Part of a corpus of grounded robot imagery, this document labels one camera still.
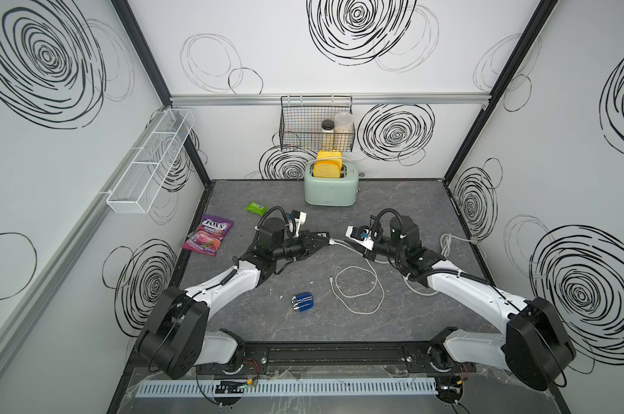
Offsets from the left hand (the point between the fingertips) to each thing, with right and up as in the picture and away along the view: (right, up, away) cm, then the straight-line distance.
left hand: (328, 243), depth 77 cm
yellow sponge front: (0, +25, +20) cm, 32 cm away
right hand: (+7, +3, +2) cm, 8 cm away
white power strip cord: (+45, -2, +18) cm, 48 cm away
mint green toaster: (+3, +17, +30) cm, 35 cm away
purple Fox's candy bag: (-46, 0, +22) cm, 51 cm away
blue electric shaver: (-8, -20, +5) cm, 22 cm away
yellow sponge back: (0, +31, +23) cm, 39 cm away
